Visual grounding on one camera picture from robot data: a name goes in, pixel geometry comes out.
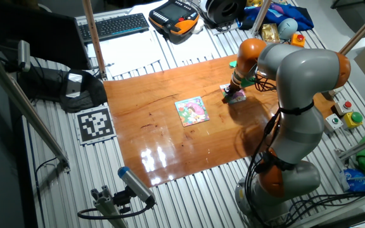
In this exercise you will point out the aluminium frame beam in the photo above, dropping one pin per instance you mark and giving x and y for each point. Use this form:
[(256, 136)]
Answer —
[(27, 109), (363, 144)]

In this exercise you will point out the black bag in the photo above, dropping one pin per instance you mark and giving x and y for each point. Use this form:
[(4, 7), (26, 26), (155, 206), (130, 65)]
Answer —
[(84, 95)]

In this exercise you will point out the black round reel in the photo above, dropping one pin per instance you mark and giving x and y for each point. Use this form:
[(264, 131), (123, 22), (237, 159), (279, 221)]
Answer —
[(225, 11)]

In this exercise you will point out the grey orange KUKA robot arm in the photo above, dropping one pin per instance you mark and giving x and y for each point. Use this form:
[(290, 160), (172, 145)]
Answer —
[(299, 73)]

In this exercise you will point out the blue cloth bag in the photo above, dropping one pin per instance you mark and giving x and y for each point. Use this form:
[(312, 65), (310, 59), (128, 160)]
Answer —
[(284, 14)]

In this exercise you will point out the butterfly jigsaw puzzle missing piece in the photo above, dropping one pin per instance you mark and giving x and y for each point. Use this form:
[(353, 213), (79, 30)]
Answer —
[(240, 97)]

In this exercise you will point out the brown frame post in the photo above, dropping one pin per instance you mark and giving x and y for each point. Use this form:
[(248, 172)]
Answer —
[(94, 38)]

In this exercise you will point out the black orange teach pendant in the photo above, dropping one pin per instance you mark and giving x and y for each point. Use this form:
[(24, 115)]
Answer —
[(173, 20)]

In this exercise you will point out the yellow box green button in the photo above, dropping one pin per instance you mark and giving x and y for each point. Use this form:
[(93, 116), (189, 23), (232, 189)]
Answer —
[(353, 119)]

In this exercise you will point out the black computer keyboard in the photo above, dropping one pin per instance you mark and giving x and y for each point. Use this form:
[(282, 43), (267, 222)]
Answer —
[(112, 27)]

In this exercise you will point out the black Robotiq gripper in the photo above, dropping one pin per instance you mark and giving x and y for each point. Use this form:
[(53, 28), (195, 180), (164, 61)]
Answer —
[(233, 89)]

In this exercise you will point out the aluminium profile bracket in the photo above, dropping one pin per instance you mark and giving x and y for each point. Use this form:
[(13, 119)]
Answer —
[(106, 206)]

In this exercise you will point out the aluminium frame post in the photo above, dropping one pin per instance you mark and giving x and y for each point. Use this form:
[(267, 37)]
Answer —
[(363, 30), (261, 16)]

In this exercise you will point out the grey box red mushroom button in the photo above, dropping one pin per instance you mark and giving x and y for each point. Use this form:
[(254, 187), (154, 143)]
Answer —
[(343, 107)]

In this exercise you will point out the white paper sheet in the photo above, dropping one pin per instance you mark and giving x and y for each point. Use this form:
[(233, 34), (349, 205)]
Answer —
[(131, 54)]

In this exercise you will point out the grey box green button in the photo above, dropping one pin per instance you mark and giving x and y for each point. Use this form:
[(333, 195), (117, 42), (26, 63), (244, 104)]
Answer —
[(334, 122)]

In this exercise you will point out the gold foil packet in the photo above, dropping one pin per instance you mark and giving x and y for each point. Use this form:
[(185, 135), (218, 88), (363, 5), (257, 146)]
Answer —
[(270, 33)]

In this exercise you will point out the blue plastic bag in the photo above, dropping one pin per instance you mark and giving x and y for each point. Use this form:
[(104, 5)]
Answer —
[(356, 180)]

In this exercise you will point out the black computer monitor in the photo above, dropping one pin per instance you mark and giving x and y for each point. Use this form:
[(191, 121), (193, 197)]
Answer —
[(27, 35)]

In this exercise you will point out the black white marker board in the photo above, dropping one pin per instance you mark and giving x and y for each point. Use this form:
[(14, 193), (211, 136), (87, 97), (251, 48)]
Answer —
[(95, 125)]

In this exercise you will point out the orange button box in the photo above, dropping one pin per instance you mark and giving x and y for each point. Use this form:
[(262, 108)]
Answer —
[(297, 40)]

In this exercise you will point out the yellow toy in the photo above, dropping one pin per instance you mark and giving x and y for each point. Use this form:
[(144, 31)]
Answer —
[(254, 2)]

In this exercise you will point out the glossy wooden board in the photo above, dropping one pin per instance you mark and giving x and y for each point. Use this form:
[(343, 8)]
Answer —
[(157, 126)]

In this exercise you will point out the grey depth camera blue end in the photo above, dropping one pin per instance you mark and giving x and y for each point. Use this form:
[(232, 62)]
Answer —
[(136, 185)]

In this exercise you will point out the complete butterfly puzzle card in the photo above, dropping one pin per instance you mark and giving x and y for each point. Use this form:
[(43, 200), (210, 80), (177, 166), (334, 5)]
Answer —
[(192, 111)]

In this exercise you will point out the light blue egg shape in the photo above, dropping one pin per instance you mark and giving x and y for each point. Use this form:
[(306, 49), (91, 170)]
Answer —
[(287, 28)]

